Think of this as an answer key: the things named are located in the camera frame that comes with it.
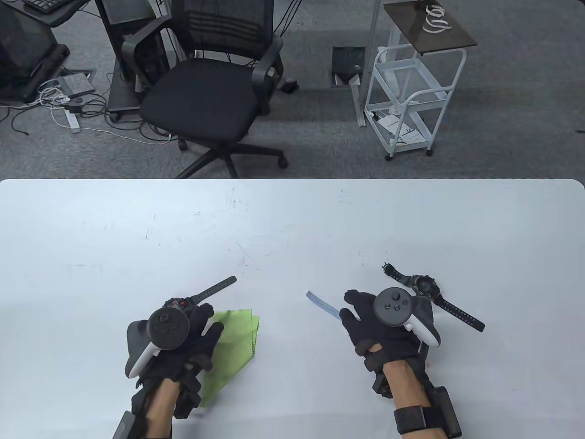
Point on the person's right forearm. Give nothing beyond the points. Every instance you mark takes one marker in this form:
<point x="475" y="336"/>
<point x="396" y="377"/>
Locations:
<point x="409" y="388"/>

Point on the open black floor box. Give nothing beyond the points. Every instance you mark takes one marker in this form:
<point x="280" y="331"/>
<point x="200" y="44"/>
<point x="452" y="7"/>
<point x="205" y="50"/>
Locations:
<point x="347" y="59"/>

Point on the person's left forearm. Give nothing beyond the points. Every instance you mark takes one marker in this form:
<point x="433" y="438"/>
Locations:
<point x="162" y="409"/>

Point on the light blue watch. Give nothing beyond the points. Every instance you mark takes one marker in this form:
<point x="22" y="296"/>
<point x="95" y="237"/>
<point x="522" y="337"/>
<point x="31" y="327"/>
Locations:
<point x="320" y="302"/>

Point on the black floor adapter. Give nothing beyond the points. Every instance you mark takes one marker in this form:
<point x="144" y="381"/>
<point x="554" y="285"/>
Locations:
<point x="289" y="85"/>

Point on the black red watch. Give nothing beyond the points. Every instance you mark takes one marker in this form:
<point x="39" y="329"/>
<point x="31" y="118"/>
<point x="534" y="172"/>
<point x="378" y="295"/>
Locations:
<point x="219" y="285"/>

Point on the person's right hand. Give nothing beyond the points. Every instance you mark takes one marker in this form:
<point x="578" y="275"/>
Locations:
<point x="365" y="329"/>

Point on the white power strip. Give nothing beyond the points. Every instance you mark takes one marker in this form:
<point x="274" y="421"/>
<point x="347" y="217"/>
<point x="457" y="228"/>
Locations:
<point x="72" y="121"/>

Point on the green microfibre cloth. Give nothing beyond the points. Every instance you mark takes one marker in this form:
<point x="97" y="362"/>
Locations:
<point x="235" y="338"/>

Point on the grey floor plate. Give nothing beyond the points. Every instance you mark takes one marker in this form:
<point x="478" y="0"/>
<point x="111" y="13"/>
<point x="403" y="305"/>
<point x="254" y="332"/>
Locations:
<point x="75" y="82"/>

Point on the black mesh office chair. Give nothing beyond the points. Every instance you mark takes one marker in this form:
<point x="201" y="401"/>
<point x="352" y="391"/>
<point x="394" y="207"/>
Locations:
<point x="201" y="96"/>

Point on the black rolling computer stand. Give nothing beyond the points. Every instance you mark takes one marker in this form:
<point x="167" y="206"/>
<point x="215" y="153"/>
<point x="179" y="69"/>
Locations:
<point x="119" y="96"/>

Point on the grey white hand controller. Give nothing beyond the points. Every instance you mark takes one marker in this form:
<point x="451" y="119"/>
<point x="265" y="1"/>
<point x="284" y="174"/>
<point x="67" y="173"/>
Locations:
<point x="393" y="306"/>
<point x="167" y="327"/>

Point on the black desk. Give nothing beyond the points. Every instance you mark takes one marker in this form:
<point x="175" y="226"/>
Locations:
<point x="59" y="16"/>

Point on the person's left hand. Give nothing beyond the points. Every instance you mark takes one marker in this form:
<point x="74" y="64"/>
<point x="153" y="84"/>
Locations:
<point x="205" y="340"/>

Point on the black keyboard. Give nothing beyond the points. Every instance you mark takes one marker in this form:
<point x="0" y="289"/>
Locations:
<point x="43" y="4"/>

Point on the white rolling cart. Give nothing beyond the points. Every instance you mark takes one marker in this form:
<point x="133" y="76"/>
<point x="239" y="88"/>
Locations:
<point x="438" y="41"/>
<point x="397" y="75"/>

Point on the white paper sheet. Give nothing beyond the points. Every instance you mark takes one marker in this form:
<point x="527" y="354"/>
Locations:
<point x="397" y="130"/>

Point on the black machine base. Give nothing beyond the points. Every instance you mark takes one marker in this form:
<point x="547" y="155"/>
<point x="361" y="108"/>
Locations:
<point x="18" y="45"/>

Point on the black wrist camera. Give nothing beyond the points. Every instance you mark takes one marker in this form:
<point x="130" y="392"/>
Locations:
<point x="381" y="386"/>
<point x="187" y="398"/>

